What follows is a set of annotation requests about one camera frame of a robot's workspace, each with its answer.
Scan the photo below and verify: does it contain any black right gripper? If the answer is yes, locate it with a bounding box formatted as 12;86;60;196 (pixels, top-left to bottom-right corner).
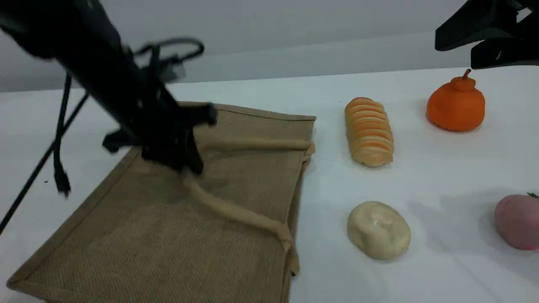
435;0;539;70

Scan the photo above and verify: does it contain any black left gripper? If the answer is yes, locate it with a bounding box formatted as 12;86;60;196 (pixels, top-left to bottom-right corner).
102;100;218;175

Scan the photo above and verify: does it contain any brown jute tote bag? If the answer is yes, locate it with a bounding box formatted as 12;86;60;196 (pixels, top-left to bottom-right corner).
6;101;317;303

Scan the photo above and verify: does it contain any long ridged bread loaf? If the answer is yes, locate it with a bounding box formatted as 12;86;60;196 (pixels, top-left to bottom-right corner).
344;97;395;168

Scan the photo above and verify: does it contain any orange pumpkin-shaped toy fruit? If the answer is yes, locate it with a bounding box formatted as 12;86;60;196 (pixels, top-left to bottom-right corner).
426;69;486;133

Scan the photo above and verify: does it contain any pink toy peach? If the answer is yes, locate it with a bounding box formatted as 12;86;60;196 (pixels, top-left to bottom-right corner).
494;193;539;252

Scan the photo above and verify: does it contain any cream round bun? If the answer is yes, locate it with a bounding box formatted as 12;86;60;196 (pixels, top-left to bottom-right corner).
347;201;412;260

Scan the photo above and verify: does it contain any black looped cable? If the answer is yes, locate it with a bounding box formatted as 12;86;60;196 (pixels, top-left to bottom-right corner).
134;38;205;82

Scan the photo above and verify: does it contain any black cable with plug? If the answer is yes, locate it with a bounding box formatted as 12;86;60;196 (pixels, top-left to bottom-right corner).
53;74;72;197

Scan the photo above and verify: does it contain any thin black cable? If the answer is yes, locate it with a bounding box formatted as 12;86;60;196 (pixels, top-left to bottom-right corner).
0;93;90;235

